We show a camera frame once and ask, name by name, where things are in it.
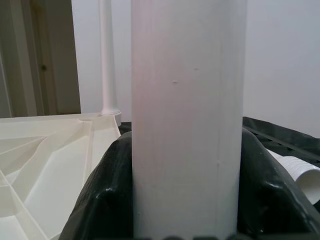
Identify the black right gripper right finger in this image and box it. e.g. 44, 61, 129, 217
236, 126, 320, 240

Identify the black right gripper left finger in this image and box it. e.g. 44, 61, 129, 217
59, 130, 138, 240

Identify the white plastic table top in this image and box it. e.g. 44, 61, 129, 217
0, 112, 124, 240

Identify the white plastic table leg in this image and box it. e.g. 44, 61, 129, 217
130, 0, 248, 240
268, 147, 320, 204
98, 0, 123, 118

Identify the black table cloth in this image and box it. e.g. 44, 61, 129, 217
119, 116, 320, 171

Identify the beige door frame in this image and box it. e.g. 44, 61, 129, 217
29, 0, 82, 118

